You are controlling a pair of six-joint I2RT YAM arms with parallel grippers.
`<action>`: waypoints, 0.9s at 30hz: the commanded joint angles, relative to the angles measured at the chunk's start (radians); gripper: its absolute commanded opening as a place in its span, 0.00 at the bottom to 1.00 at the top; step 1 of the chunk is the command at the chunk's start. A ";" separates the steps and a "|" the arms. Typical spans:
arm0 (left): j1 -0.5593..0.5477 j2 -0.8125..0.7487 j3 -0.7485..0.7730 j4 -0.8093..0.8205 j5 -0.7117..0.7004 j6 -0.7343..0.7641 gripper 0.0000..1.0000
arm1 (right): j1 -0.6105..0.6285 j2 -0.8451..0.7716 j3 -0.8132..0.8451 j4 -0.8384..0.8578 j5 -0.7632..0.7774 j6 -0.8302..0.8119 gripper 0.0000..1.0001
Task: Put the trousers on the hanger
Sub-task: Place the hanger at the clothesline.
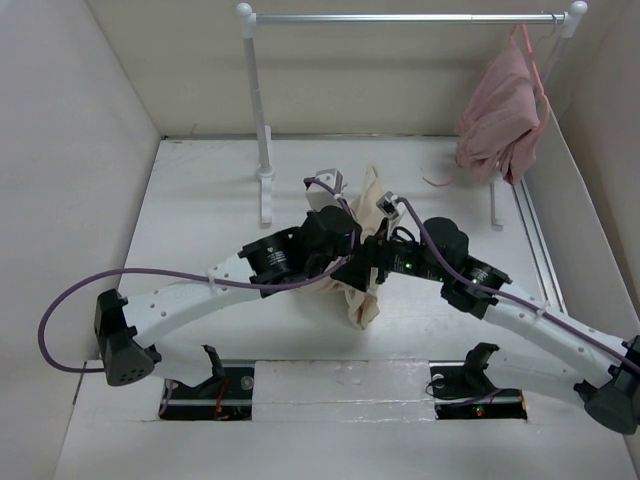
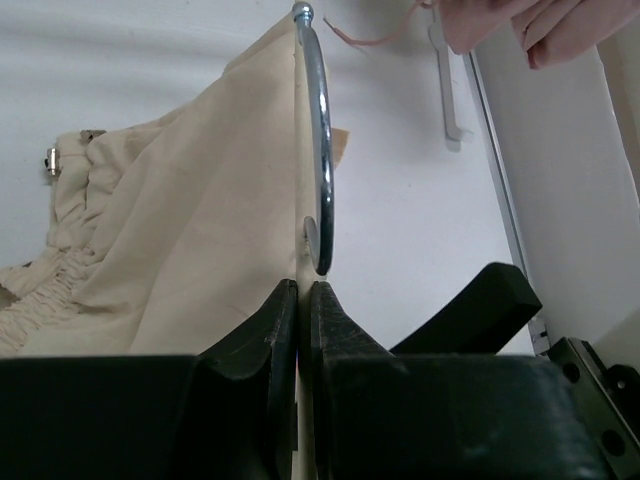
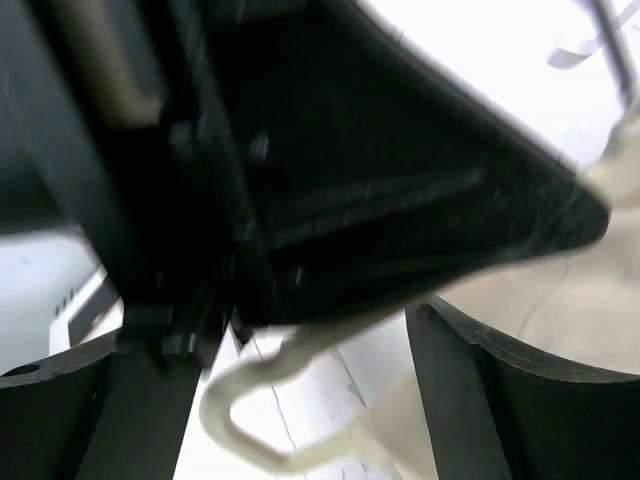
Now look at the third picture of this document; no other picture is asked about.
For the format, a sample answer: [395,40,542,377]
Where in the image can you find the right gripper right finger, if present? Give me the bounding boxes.
[406,298,639,480]

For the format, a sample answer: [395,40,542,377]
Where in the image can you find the cream wooden hanger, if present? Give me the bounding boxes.
[197,0,640,474]

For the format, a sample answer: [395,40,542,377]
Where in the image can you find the beige trousers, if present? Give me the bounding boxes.
[348,153,639,479]

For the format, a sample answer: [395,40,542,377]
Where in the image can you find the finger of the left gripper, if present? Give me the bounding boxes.
[204,1,610,327]

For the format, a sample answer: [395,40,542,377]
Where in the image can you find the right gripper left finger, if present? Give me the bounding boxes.
[1,331,210,480]

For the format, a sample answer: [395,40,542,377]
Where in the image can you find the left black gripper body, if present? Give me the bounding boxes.
[1,1,270,366]

